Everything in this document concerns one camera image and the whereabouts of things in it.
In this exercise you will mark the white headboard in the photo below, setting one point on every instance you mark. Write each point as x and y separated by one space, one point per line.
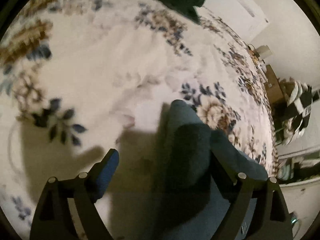
237 5

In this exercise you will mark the large cardboard box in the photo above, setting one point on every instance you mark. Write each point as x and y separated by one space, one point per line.
275 87

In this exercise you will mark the floral printed blanket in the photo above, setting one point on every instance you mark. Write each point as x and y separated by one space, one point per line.
100 67

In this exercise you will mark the white puffer jacket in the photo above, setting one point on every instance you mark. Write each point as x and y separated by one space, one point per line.
293 130

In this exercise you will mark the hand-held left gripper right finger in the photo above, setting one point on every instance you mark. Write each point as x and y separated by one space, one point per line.
225 173

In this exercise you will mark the brown checked bed sheet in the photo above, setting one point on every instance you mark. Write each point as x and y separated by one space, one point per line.
271 120

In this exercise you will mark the black and white jacket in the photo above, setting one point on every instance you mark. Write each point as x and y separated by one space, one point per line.
298 102

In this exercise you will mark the dark blue jeans pants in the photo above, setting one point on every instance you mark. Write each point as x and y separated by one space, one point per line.
185 155

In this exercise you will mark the beige cylinder lamp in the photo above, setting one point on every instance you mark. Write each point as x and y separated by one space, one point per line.
265 51

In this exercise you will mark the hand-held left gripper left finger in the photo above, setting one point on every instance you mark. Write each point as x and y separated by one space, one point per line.
105 177

